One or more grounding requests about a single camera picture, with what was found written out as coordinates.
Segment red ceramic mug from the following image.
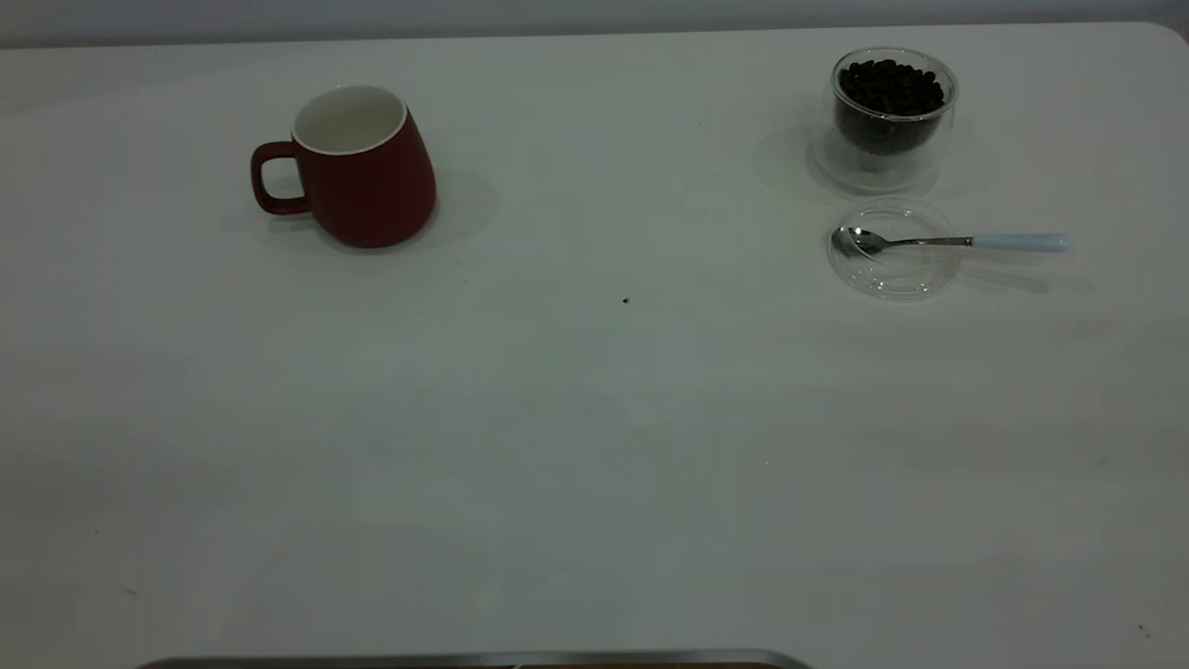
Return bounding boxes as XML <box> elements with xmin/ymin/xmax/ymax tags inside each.
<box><xmin>250</xmin><ymin>85</ymin><xmax>438</xmax><ymax>249</ymax></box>

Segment dark coffee beans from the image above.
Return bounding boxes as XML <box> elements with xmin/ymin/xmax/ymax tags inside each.
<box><xmin>838</xmin><ymin>59</ymin><xmax>947</xmax><ymax>155</ymax></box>

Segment clear round glass lid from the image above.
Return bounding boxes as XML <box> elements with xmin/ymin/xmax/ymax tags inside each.
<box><xmin>826</xmin><ymin>197</ymin><xmax>962</xmax><ymax>299</ymax></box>

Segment metal spoon with pale-blue handle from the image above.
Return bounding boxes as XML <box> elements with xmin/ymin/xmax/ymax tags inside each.
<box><xmin>831</xmin><ymin>226</ymin><xmax>1072</xmax><ymax>258</ymax></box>

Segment clear double-wall glass cup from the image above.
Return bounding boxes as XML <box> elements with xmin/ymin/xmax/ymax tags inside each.
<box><xmin>806</xmin><ymin>46</ymin><xmax>960</xmax><ymax>197</ymax></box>

